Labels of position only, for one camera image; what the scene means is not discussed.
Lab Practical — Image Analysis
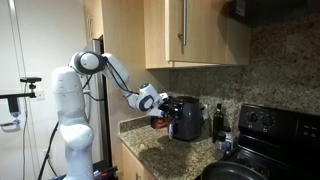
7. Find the black red floor item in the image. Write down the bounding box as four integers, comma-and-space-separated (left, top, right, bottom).
93, 165, 119, 180

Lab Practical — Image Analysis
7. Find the black camera on stand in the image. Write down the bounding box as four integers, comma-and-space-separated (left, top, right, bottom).
19, 76, 43, 91

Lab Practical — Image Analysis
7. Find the black floor cable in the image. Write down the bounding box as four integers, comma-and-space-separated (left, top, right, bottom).
36, 122, 60, 180

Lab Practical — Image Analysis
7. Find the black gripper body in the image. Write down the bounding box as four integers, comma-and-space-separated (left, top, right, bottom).
158, 98, 173, 115

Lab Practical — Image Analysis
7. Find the dark glass bottle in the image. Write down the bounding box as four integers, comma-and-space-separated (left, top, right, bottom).
212, 102, 226, 143

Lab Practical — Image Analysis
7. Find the black stove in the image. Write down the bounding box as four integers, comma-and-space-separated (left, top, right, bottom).
194, 103, 320, 180

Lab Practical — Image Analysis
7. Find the clear spice jar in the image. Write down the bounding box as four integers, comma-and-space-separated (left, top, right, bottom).
215, 130, 229, 158
222, 125, 235, 153

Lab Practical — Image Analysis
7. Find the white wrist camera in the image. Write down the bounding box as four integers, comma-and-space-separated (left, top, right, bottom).
147, 107, 166, 119

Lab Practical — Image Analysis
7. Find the white wall outlet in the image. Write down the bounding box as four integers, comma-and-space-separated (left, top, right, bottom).
34, 88, 46, 101

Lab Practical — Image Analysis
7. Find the stainless steel refrigerator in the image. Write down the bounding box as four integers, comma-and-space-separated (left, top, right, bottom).
91, 39, 113, 165

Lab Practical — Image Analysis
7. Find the black frying pan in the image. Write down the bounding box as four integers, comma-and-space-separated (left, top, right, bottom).
200, 160, 268, 180

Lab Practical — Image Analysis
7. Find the thin camera cable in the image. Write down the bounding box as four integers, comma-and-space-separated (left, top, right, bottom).
21, 83, 30, 180

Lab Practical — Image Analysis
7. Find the small white object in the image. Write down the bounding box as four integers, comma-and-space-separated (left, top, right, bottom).
201, 103, 211, 121

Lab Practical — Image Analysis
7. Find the black stove knob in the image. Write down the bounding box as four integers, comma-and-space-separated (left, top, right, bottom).
246, 111, 259, 124
261, 114, 275, 128

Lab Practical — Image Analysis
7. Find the metal bar cabinet handle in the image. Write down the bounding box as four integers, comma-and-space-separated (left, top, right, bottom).
177, 0, 189, 47

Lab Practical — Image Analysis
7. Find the black range hood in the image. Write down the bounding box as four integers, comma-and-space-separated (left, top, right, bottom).
227, 0, 320, 28

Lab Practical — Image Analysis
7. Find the light wood upper cabinet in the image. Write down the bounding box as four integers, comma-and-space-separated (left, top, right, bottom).
143, 0, 252, 70

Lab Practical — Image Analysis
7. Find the light wood tall panel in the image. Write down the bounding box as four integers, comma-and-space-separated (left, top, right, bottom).
82, 0, 171, 169

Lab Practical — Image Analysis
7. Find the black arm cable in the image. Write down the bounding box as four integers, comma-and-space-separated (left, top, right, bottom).
105, 59, 140, 98

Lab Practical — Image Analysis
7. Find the red object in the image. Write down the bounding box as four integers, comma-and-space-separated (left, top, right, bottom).
150, 115, 170, 131

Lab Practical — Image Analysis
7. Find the metal clamp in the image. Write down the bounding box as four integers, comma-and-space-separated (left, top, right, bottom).
0, 112, 22, 133

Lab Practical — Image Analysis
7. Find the light wood cabinet door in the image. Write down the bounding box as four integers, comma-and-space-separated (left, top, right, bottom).
164, 0, 232, 65
143, 0, 168, 70

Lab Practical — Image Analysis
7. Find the black air fryer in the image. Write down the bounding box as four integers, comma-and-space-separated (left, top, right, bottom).
166, 95, 204, 142

